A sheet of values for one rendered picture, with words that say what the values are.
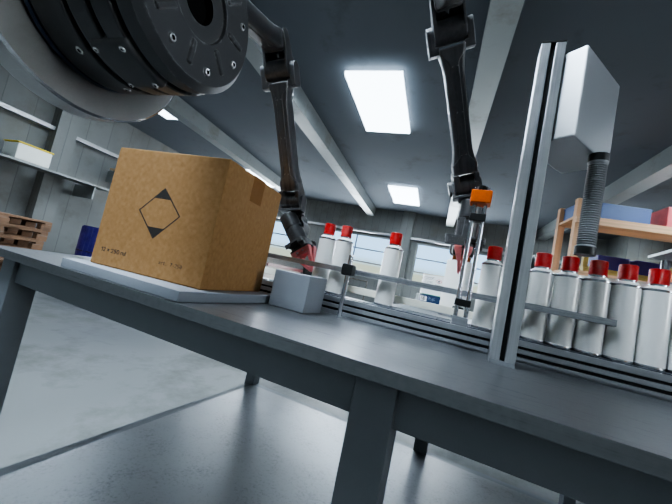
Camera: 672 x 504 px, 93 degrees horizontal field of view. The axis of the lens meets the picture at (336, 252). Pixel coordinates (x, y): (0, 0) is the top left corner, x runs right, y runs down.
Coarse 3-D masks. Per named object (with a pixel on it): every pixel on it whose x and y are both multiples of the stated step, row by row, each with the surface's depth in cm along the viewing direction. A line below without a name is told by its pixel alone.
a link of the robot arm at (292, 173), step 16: (288, 80) 93; (272, 96) 95; (288, 96) 95; (288, 112) 95; (288, 128) 96; (288, 144) 98; (288, 160) 99; (288, 176) 100; (288, 192) 104; (304, 192) 106
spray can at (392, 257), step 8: (392, 232) 89; (392, 240) 88; (400, 240) 88; (392, 248) 87; (400, 248) 88; (384, 256) 88; (392, 256) 87; (400, 256) 87; (384, 264) 87; (392, 264) 86; (400, 264) 88; (384, 272) 87; (392, 272) 86; (384, 288) 86; (392, 288) 86; (376, 296) 87; (384, 296) 86; (392, 296) 86; (376, 304) 87; (384, 304) 86; (392, 304) 87
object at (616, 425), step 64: (64, 256) 90; (192, 320) 53; (256, 320) 54; (320, 320) 70; (384, 384) 40; (448, 384) 39; (512, 384) 46; (576, 384) 58; (576, 448) 32; (640, 448) 30
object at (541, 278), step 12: (540, 252) 75; (540, 264) 74; (540, 276) 73; (552, 276) 73; (528, 288) 75; (540, 288) 73; (552, 288) 73; (528, 300) 74; (540, 300) 72; (528, 312) 73; (540, 312) 72; (528, 324) 73; (540, 324) 72; (528, 336) 72; (540, 336) 72
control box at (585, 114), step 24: (576, 72) 63; (600, 72) 66; (576, 96) 62; (600, 96) 66; (576, 120) 61; (600, 120) 66; (552, 144) 66; (576, 144) 64; (600, 144) 67; (576, 168) 73
